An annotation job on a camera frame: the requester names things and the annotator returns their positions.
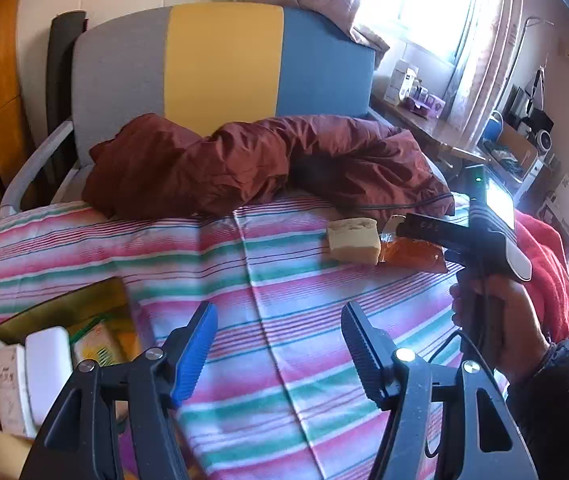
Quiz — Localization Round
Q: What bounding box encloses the maroon quilted blanket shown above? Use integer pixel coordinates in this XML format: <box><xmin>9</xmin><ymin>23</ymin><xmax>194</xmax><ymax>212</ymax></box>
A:
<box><xmin>82</xmin><ymin>114</ymin><xmax>455</xmax><ymax>222</ymax></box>

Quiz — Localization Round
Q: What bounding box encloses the purple desk organizer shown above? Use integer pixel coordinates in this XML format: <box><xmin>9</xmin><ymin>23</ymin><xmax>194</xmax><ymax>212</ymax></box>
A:
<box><xmin>401</xmin><ymin>93</ymin><xmax>446</xmax><ymax>119</ymax></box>

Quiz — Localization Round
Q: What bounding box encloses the red fleece garment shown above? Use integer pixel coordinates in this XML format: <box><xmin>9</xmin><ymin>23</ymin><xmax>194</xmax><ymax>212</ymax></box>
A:
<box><xmin>514</xmin><ymin>210</ymin><xmax>569</xmax><ymax>344</ymax></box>

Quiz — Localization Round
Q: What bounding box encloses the white foam block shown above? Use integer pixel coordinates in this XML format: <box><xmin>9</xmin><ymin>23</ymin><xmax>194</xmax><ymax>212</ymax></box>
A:
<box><xmin>25</xmin><ymin>326</ymin><xmax>73</xmax><ymax>426</ymax></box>

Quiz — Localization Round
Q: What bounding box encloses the striped bed sheet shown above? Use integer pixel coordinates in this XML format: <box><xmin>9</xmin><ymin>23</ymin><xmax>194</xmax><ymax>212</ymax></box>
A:
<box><xmin>0</xmin><ymin>194</ymin><xmax>461</xmax><ymax>479</ymax></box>

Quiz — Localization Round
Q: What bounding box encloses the wooden desk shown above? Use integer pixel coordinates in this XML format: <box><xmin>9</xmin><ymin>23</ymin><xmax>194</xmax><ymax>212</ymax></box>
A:
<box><xmin>370</xmin><ymin>94</ymin><xmax>488</xmax><ymax>174</ymax></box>

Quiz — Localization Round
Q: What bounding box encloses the right hand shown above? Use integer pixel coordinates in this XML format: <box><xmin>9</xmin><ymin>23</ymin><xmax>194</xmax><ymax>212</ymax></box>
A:
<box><xmin>448</xmin><ymin>274</ymin><xmax>551</xmax><ymax>386</ymax></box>

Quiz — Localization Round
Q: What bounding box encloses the orange snack packet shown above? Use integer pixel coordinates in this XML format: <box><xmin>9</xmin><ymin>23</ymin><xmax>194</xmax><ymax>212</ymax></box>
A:
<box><xmin>379</xmin><ymin>214</ymin><xmax>448</xmax><ymax>274</ymax></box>

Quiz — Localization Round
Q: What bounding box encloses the golden storage box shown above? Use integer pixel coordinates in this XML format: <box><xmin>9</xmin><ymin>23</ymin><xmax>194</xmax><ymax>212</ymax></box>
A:
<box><xmin>0</xmin><ymin>276</ymin><xmax>156</xmax><ymax>480</ymax></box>

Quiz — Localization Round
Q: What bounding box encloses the cardboard box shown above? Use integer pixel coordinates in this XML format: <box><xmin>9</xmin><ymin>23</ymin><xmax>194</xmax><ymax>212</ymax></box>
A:
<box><xmin>496</xmin><ymin>124</ymin><xmax>538</xmax><ymax>176</ymax></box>

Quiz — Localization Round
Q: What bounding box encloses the yellow green snack packet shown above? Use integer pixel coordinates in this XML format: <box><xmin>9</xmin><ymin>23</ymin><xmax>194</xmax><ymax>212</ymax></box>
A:
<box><xmin>71</xmin><ymin>321</ymin><xmax>127</xmax><ymax>367</ymax></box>

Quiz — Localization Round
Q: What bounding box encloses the yellow sponge block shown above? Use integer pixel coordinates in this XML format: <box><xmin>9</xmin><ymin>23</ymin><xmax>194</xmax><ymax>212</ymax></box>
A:
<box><xmin>327</xmin><ymin>218</ymin><xmax>381</xmax><ymax>266</ymax></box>
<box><xmin>0</xmin><ymin>430</ymin><xmax>33</xmax><ymax>480</ymax></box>

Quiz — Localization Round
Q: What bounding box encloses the blue bucket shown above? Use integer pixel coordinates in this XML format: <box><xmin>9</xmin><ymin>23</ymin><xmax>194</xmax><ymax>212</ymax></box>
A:
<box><xmin>482</xmin><ymin>110</ymin><xmax>505</xmax><ymax>143</ymax></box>

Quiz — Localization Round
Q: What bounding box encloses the yellow sponge back block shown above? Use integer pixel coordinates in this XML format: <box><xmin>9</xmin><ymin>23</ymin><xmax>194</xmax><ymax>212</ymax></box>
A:
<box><xmin>327</xmin><ymin>218</ymin><xmax>381</xmax><ymax>266</ymax></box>

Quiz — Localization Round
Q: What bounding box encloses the right forearm dark sleeve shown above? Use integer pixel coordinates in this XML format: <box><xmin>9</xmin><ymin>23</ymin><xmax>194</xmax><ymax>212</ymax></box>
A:
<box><xmin>507</xmin><ymin>339</ymin><xmax>569</xmax><ymax>479</ymax></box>

